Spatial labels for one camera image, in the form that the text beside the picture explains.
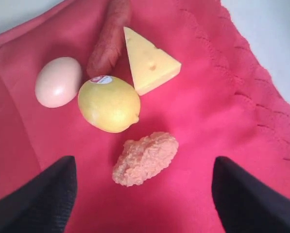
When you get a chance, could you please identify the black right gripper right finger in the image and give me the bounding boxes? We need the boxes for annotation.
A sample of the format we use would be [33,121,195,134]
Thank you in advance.
[211,156,290,233]

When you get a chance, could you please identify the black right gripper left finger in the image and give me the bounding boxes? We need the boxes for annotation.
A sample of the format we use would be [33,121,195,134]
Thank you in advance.
[0,156,77,233]

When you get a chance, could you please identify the orange fried chicken piece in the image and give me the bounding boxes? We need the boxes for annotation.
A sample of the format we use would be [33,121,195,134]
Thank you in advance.
[112,132,179,187]

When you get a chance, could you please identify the yellow lemon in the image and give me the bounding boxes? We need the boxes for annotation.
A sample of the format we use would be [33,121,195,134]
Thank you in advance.
[78,75,140,133]

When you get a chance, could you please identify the red sausage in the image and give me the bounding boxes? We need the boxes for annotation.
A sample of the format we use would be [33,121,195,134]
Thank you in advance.
[86,0,132,78]

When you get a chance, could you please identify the yellow cheese wedge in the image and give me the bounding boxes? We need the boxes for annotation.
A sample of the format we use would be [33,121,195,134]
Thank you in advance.
[123,27,182,96]

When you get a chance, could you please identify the red table cloth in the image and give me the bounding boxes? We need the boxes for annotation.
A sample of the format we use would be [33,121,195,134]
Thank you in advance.
[0,0,290,233]

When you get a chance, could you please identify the brown egg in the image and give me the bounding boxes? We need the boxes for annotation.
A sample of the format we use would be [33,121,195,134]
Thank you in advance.
[35,57,82,108]

